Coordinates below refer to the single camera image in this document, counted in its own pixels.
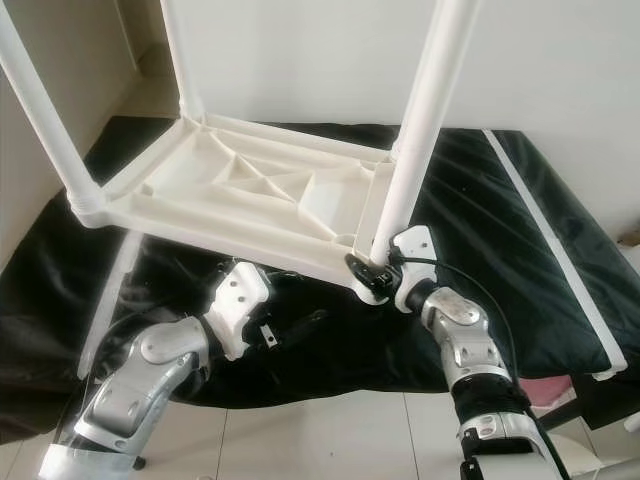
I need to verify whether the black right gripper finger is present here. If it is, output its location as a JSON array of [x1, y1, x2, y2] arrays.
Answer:
[[345, 253, 381, 291]]

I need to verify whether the grey tape strip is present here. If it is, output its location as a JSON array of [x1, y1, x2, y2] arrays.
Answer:
[[485, 130, 629, 381], [78, 235, 143, 379]]

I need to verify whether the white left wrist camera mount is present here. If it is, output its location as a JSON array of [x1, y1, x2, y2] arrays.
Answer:
[[205, 262, 273, 361]]

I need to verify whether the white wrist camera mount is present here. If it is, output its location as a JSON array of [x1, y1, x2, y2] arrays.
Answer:
[[205, 262, 273, 361], [392, 226, 436, 313]]

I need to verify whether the black metal table frame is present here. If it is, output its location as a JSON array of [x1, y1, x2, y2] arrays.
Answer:
[[135, 395, 640, 471]]

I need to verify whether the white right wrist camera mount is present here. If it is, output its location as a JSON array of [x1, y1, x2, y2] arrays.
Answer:
[[392, 226, 436, 313]]

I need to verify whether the white standing fan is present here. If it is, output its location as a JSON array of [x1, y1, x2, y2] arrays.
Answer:
[[555, 440, 640, 480]]

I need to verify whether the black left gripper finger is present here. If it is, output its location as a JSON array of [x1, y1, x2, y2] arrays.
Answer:
[[285, 308, 329, 341]]

